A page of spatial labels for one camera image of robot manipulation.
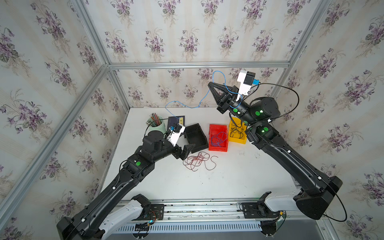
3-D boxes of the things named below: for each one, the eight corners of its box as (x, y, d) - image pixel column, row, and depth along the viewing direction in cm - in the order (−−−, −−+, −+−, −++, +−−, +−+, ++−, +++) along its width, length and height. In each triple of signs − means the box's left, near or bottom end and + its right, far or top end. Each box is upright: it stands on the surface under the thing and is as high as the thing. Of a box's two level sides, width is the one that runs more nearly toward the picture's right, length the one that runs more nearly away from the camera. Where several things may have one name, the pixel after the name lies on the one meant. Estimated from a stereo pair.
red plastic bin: (208, 152, 96) (209, 147, 91) (207, 130, 108) (208, 124, 102) (228, 152, 96) (230, 147, 91) (224, 130, 108) (226, 124, 103)
